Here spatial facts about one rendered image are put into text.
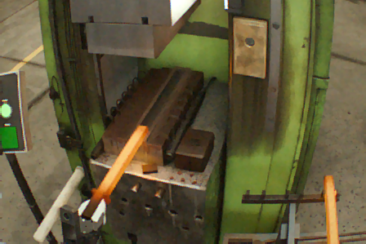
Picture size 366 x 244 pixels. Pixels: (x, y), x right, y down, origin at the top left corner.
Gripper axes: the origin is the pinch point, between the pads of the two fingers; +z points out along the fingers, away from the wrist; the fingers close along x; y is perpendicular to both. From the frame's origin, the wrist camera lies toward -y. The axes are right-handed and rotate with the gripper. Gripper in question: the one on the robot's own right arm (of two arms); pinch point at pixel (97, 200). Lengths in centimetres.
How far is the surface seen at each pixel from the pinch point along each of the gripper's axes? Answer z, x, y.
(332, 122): 192, 76, 99
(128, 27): 27.2, 1.2, -34.9
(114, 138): 27.7, -7.5, 2.1
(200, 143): 33.7, 17.0, 2.8
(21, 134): 14.9, -39.1, -0.9
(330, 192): 24, 61, 6
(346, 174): 135, 91, 100
